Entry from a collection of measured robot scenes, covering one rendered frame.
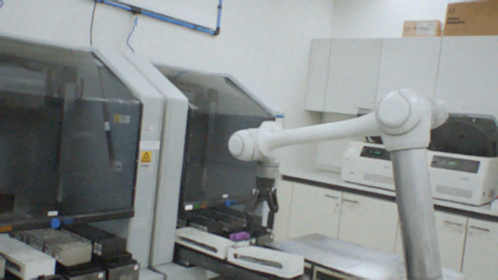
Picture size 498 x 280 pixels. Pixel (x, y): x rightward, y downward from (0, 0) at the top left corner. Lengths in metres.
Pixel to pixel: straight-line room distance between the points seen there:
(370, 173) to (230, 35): 1.61
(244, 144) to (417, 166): 0.57
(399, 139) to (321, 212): 3.03
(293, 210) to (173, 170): 2.66
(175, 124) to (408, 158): 0.98
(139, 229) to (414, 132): 1.11
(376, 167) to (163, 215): 2.46
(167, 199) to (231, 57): 2.09
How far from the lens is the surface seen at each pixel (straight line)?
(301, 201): 4.53
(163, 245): 2.10
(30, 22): 2.92
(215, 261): 2.01
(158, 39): 3.42
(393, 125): 1.41
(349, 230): 4.32
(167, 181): 2.04
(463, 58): 4.31
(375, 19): 5.03
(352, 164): 4.27
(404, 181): 1.46
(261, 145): 1.68
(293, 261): 1.83
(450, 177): 3.98
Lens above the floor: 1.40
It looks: 3 degrees down
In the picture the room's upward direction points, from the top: 6 degrees clockwise
